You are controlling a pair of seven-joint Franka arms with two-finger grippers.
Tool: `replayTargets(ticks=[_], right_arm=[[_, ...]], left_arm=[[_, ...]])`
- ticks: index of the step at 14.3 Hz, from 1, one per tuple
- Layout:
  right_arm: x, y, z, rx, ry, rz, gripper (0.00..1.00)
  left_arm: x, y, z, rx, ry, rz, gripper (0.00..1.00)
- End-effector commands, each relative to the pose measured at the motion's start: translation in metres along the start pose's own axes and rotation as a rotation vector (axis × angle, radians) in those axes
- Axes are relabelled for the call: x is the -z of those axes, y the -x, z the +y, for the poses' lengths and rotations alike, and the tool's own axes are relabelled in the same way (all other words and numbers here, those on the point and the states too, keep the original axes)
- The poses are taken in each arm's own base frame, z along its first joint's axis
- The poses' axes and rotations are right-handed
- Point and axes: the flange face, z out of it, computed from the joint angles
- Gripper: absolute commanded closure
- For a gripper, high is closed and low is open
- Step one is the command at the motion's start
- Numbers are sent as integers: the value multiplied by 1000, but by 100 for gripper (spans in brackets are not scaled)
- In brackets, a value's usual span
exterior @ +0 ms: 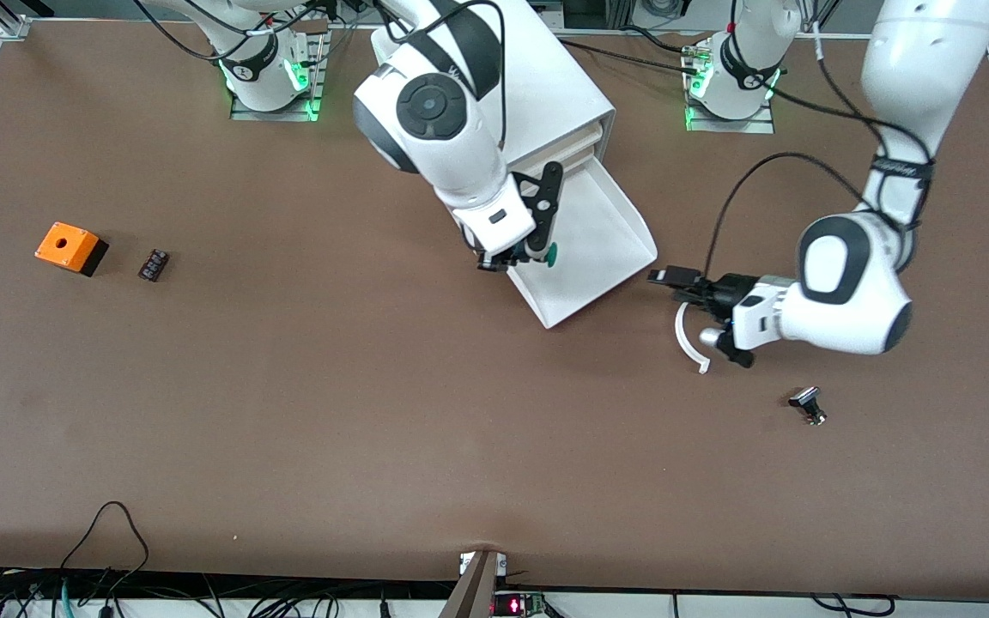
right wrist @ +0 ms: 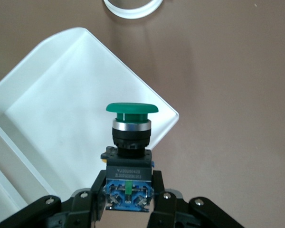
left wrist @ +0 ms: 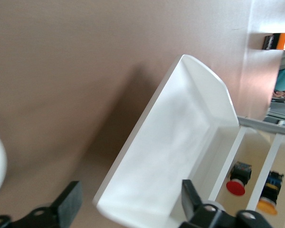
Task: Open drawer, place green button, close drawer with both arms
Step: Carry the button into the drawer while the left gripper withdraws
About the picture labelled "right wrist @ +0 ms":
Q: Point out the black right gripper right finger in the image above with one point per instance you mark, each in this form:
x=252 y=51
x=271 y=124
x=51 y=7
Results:
x=171 y=211

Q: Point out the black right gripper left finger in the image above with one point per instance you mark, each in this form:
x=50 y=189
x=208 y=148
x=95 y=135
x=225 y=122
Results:
x=85 y=209

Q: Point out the green mushroom push button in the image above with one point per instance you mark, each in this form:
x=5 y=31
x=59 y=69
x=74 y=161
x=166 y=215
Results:
x=130 y=133

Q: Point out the white plastic tray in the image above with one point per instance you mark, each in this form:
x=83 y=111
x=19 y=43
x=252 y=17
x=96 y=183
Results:
x=61 y=95

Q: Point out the white drawer cabinet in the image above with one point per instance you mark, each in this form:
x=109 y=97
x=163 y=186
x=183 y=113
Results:
x=0 y=190

